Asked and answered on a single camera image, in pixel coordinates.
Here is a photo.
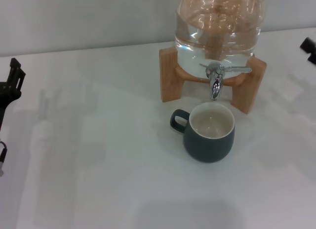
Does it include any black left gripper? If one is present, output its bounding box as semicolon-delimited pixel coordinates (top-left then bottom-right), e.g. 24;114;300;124
0;58;27;132

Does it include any chrome faucet tap with lever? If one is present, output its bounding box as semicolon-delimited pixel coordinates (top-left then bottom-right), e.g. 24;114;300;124
199;62;252;101

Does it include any dark teal ceramic mug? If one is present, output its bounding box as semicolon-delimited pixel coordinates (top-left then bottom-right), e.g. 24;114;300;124
169;102;236;163

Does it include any wooden dispenser stand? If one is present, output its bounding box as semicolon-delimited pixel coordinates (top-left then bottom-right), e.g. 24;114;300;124
159;46;267;115

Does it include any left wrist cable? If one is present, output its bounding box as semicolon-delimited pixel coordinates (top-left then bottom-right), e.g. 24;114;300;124
0;140;8;178

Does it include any clear glass water dispenser jar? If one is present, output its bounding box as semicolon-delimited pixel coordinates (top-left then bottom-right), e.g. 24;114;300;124
174;0;269;80

